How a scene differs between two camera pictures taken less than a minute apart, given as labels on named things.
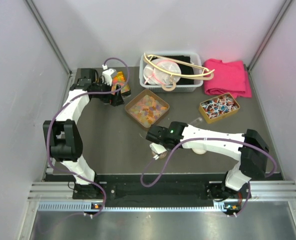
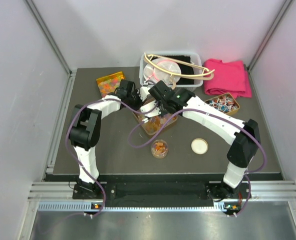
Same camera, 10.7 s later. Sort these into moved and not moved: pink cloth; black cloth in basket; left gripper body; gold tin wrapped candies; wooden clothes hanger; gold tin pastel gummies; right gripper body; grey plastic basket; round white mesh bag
Moved: gold tin pastel gummies; left gripper body; right gripper body
Not moved: gold tin wrapped candies; grey plastic basket; round white mesh bag; wooden clothes hanger; pink cloth; black cloth in basket
